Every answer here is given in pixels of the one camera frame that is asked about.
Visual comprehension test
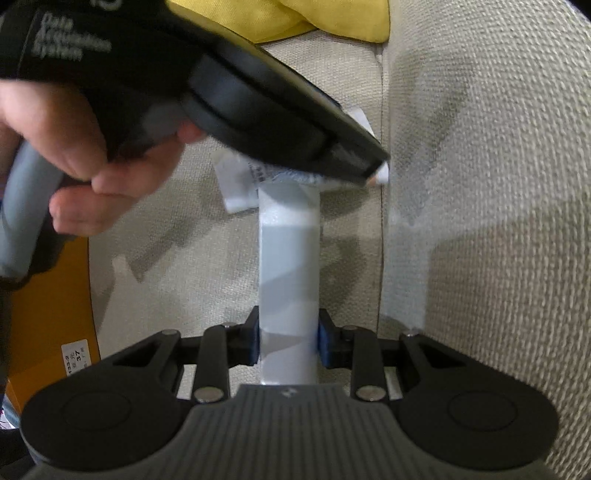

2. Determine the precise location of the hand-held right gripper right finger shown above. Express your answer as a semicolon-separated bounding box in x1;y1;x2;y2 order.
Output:
317;307;467;402

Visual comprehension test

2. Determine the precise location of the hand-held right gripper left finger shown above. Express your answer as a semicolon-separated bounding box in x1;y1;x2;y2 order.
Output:
111;305;261;404

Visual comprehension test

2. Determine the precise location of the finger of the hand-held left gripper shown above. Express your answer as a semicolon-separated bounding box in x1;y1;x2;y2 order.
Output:
294;151;378;187
322;104;392;163

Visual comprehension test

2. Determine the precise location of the long white box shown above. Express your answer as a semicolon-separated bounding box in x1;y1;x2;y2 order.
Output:
257;181;322;387

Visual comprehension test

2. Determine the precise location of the white cloth strip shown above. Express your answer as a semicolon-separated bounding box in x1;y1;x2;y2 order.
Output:
213;107;389;214

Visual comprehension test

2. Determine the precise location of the orange cardboard box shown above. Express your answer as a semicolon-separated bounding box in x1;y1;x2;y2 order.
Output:
6;235;101;416

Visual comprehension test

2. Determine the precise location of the person's left hand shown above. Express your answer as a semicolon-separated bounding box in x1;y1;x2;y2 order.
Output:
0;78;207;237

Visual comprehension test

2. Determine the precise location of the beige fabric sofa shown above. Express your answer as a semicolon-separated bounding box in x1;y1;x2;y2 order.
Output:
88;0;591;480

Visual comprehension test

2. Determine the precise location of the yellow cushion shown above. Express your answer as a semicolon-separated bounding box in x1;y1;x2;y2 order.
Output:
165;0;394;45

